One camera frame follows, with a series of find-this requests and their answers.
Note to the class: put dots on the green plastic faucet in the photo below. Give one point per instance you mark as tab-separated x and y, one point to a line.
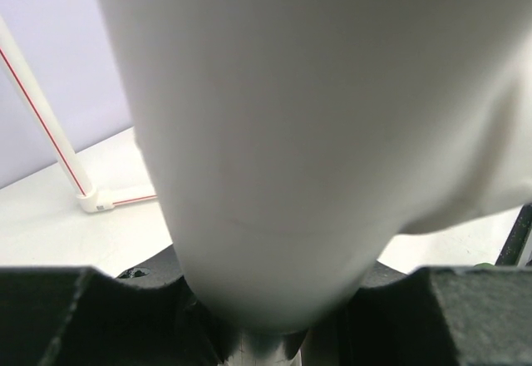
484	265

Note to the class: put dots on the white pipe assembly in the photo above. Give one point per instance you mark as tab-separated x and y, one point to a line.
289	141

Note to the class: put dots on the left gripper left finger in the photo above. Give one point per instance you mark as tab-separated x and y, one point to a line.
80	316

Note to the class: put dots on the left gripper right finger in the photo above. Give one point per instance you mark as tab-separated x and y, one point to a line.
434	316

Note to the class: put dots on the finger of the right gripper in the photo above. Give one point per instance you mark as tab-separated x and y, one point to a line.
513	252

